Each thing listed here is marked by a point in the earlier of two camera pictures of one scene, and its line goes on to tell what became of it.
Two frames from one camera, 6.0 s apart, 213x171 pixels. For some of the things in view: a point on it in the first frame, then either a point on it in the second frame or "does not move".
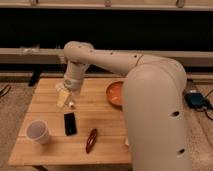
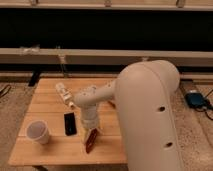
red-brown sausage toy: x=91 y=140 does not move
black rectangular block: x=70 y=124 does not move
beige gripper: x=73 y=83 → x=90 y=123
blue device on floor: x=194 y=99 does not move
